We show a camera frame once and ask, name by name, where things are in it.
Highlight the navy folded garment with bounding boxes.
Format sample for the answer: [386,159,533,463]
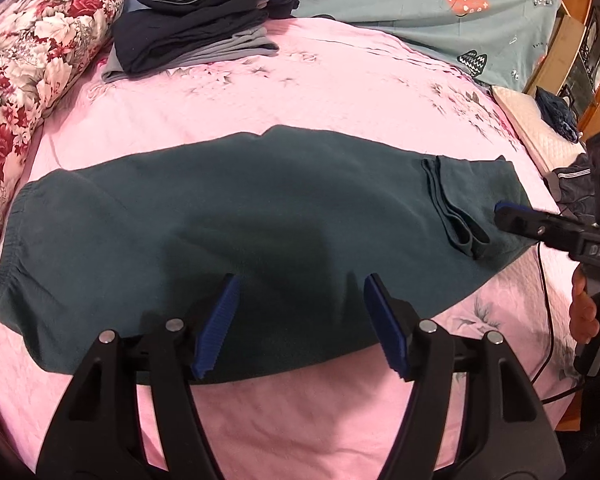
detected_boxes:
[112,2,271,73]

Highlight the grey folded garment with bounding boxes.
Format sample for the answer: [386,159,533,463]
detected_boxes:
[101,25,280,84]

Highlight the person's right hand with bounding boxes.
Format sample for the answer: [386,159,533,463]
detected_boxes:
[569,262,600,346]

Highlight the red floral pillow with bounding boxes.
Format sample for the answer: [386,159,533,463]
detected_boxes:
[0,0,127,281]

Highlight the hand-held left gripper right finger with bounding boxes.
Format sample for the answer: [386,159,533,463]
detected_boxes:
[363,272,567,480]

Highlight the dark green pants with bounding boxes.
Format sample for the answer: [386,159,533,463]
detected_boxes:
[0,126,541,386]

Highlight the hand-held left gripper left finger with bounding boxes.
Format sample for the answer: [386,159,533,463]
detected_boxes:
[36,274,243,480]

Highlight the cream quilted pillow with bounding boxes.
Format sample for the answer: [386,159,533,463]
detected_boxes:
[491,85,588,173]

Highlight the pink floral bedsheet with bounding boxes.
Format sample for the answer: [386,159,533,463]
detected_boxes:
[0,16,581,480]

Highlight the wooden bed frame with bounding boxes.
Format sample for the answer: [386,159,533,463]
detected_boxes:
[522,0,600,133]

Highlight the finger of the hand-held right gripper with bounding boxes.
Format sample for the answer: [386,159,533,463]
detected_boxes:
[494,200,588,261]

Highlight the dark grey striped garment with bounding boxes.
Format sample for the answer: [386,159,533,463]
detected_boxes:
[544,152,600,228]

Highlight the dark blue crumpled cloth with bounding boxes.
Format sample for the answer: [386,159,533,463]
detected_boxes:
[534,86,581,143]

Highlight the teal heart print sheet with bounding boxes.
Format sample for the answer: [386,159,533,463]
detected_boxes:
[180,0,563,92]

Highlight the black cable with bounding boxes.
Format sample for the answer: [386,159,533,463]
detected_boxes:
[532,242,581,406]

